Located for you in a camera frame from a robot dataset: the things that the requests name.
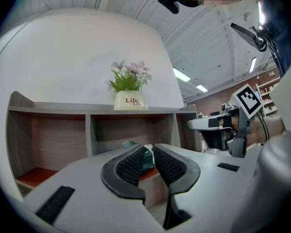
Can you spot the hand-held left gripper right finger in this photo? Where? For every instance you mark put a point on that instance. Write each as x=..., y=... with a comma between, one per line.
x=208, y=186

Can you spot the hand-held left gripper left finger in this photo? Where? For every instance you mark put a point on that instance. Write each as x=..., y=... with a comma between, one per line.
x=94, y=193

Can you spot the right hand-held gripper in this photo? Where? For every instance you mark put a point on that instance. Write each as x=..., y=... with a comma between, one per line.
x=242, y=120

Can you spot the person's right forearm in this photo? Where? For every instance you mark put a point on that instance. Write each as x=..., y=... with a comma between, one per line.
x=264, y=130

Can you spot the grey wooden shelf desk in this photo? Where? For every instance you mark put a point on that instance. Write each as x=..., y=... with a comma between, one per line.
x=63, y=139

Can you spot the person's right hand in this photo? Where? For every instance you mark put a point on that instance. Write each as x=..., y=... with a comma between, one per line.
x=230, y=124

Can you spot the ceiling light panel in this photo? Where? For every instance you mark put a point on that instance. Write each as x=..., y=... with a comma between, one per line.
x=201, y=88
x=181, y=74
x=253, y=64

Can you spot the cream pot with pink flowers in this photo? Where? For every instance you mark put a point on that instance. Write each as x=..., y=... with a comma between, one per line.
x=129, y=98

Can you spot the person's dark navy clothing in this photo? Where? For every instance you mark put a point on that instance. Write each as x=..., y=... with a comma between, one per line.
x=281, y=28

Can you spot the white wall shelves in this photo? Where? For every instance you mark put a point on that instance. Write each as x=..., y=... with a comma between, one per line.
x=269, y=98

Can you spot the black chest mount device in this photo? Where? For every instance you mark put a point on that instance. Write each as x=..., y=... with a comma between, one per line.
x=249, y=36

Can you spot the black head camera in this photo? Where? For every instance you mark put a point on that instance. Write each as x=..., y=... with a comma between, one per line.
x=168, y=1

